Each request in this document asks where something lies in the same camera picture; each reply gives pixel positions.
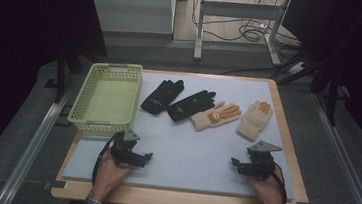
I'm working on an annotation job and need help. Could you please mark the person's right hand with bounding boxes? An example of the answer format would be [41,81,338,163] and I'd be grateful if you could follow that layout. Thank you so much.
[246,162,290,204]

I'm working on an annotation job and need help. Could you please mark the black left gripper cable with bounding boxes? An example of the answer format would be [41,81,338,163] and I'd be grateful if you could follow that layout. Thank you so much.
[91,129,124,188]

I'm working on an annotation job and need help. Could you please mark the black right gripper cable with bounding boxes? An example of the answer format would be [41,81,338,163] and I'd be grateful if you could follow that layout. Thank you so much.
[269,161,292,204]

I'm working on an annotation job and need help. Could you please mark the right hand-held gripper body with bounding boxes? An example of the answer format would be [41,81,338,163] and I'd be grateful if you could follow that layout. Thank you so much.
[241,138,285,183]

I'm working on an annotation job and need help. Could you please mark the white foam mat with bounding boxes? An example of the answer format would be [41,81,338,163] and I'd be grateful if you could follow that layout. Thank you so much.
[61,62,306,203]

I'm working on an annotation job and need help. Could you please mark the tangle of black floor cables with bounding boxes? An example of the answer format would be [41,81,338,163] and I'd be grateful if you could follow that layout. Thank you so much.
[189,0,305,50]

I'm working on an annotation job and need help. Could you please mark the white cabinet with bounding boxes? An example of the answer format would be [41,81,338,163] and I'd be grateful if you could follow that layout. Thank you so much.
[84,0,178,39]

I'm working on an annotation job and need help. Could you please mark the aluminium rail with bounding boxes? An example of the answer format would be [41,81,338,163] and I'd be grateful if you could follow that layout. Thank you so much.
[301,93,362,204]
[0,70,79,204]

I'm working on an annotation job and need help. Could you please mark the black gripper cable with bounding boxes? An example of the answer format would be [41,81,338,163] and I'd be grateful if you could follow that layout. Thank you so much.
[91,129,124,188]
[269,161,292,204]

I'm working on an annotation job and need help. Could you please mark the pale green plastic basket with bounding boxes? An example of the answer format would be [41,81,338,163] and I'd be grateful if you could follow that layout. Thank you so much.
[66,57,144,137]

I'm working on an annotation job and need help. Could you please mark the wooden table board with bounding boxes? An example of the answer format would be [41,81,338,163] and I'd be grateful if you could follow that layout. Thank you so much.
[49,59,325,204]

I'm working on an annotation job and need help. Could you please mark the black tripod legs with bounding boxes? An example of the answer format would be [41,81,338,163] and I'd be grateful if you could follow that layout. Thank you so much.
[267,40,346,128]

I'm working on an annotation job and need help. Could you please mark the beige glove with orange fingers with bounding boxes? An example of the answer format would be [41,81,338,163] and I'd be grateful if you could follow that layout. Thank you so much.
[189,97,243,136]
[236,98,274,144]

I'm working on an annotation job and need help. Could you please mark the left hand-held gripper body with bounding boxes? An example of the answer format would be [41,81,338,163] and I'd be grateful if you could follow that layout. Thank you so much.
[107,128,149,171]

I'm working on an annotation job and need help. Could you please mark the white power strip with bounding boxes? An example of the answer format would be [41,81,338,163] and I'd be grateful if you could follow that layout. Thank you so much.
[287,59,306,77]

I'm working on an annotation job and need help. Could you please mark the white metal stand frame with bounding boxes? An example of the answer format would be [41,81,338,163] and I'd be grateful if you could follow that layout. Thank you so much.
[192,0,293,70]

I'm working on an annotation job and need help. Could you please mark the black glove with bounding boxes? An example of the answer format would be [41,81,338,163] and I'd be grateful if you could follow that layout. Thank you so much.
[165,86,217,126]
[139,75,186,118]

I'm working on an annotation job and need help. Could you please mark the black stand legs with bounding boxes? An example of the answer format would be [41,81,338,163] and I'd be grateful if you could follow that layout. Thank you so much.
[51,45,86,106]

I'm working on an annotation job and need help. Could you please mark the person's left hand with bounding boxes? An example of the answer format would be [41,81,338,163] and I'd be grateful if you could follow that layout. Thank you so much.
[89,147,139,204]

